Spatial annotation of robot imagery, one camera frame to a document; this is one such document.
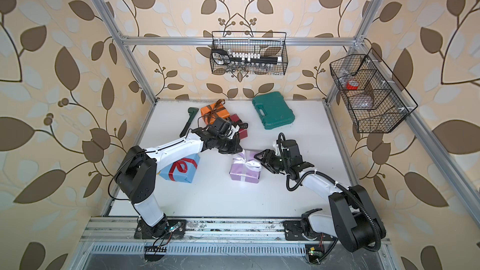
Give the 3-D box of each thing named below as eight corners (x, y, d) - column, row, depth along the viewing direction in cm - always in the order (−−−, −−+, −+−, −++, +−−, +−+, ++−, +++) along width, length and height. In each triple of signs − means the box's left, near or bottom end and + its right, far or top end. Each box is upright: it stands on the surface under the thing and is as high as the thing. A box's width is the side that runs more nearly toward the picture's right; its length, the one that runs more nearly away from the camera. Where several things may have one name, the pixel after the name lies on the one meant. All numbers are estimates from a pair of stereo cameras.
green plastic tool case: (265, 131, 107) (265, 126, 104) (251, 100, 123) (251, 95, 120) (295, 123, 111) (296, 118, 107) (278, 94, 127) (278, 89, 124)
